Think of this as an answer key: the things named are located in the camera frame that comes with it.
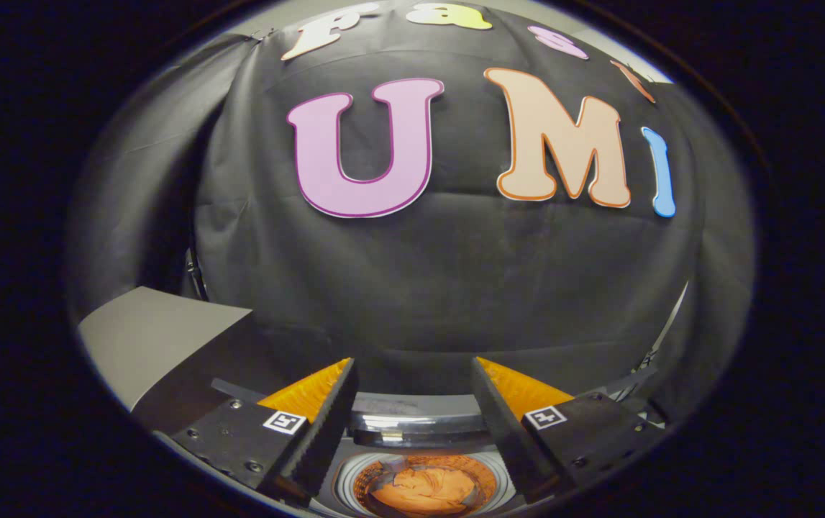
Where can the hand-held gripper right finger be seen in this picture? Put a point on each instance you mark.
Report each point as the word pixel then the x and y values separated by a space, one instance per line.
pixel 509 432

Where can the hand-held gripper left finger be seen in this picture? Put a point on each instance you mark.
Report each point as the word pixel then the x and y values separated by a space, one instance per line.
pixel 322 432

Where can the grey washing machine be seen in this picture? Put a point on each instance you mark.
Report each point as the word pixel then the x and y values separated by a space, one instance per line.
pixel 346 478

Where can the orange shirt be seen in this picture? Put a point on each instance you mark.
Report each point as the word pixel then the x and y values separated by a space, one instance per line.
pixel 423 493

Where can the black backdrop cloth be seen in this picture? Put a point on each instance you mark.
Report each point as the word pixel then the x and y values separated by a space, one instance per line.
pixel 441 288

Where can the beige and black cabinet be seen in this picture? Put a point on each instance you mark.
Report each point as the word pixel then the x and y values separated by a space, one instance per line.
pixel 160 338

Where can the metal backdrop stand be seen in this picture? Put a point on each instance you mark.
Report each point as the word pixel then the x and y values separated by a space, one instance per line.
pixel 193 277

